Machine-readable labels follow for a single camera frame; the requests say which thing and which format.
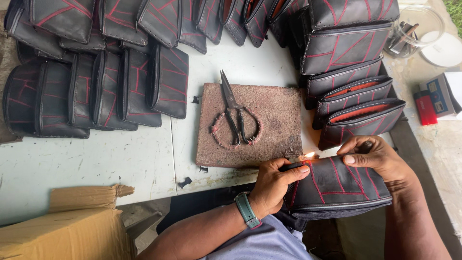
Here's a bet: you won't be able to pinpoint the grey-blue shorts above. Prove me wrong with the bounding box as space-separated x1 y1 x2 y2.
198 214 320 260

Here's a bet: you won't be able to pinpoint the white round lid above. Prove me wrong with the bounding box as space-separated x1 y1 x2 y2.
420 31 462 68

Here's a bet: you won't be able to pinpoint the clear glass jar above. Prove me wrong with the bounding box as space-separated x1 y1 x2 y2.
383 5 445 59

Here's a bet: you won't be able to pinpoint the rows of black stitched pouches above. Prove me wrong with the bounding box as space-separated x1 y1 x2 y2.
0 0 308 140

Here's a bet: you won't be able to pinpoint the green wrist watch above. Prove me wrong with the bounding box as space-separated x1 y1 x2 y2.
234 191 263 229

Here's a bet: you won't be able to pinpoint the person's left hand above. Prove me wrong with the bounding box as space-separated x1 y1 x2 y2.
249 158 311 219

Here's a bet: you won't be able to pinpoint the stack of black stitched pouches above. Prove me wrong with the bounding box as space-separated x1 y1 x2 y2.
287 0 407 151

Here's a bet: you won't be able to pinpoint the scissors with cord-wrapped handles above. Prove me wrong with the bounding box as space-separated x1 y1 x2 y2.
210 69 264 150

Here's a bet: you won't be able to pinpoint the black rubber sheet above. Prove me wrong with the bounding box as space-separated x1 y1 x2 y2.
156 182 308 235

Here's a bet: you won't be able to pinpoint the person's right hand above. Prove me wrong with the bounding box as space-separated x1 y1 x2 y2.
336 135 416 184

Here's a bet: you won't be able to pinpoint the dark metal pieces bundle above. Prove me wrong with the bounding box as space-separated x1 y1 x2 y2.
387 22 420 56

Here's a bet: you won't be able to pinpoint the red lighter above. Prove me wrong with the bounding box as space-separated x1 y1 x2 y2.
413 90 439 126

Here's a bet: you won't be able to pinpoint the brown cardboard box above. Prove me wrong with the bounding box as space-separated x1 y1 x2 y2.
0 184 135 260

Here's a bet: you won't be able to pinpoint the brown fibre work board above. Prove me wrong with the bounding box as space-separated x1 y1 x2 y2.
196 83 304 169

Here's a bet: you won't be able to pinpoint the black red-stitched zip pouch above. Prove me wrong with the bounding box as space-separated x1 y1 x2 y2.
284 155 393 221

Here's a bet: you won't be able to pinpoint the blue and white small box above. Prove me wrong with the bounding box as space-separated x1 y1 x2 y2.
419 71 462 121

